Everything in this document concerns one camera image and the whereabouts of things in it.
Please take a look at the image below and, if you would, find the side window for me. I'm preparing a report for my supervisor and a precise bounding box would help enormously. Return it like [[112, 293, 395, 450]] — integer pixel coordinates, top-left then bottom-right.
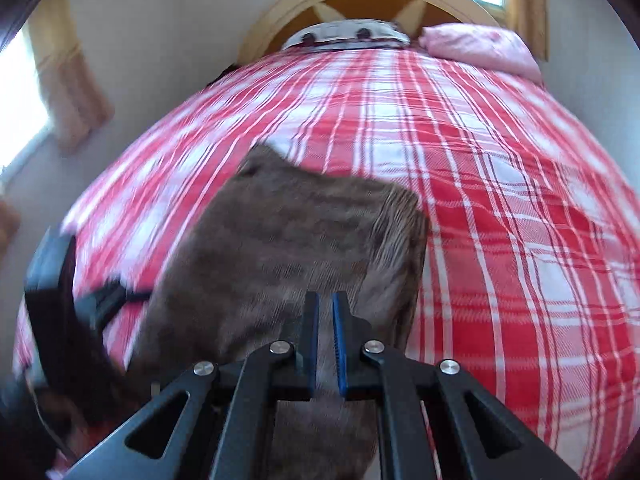
[[0, 29, 51, 183]]

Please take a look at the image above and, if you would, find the left hand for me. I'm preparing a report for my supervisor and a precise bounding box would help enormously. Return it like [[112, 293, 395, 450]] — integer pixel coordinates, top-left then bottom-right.
[[29, 386, 139, 463]]

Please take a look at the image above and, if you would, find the black item beside bed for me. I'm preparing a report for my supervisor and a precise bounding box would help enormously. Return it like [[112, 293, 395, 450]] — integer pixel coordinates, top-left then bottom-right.
[[207, 63, 240, 87]]

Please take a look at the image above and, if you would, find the dark sleeve left forearm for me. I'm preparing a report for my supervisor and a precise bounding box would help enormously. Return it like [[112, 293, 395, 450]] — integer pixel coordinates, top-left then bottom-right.
[[1, 375, 58, 479]]

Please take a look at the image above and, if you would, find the yellow curtain left window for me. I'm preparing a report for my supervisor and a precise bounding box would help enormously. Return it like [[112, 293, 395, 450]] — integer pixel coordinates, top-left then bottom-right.
[[26, 0, 114, 152]]

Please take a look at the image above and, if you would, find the red white plaid bedsheet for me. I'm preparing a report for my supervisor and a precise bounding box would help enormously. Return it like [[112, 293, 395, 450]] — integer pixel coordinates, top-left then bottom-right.
[[12, 46, 640, 480]]

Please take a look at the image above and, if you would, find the brown knitted sweater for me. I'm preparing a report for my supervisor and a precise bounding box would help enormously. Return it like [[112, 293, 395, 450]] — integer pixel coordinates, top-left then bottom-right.
[[127, 144, 427, 479]]

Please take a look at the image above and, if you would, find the pink pillow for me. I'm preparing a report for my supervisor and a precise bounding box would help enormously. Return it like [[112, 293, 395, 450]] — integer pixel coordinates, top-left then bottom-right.
[[419, 23, 542, 86]]

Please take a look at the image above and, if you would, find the white patterned pillow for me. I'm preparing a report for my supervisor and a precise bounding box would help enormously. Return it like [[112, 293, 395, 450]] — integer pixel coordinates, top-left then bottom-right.
[[281, 18, 411, 51]]

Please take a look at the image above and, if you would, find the yellow curtain right of headboard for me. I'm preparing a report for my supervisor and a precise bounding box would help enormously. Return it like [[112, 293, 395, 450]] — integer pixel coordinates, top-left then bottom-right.
[[506, 0, 549, 61]]

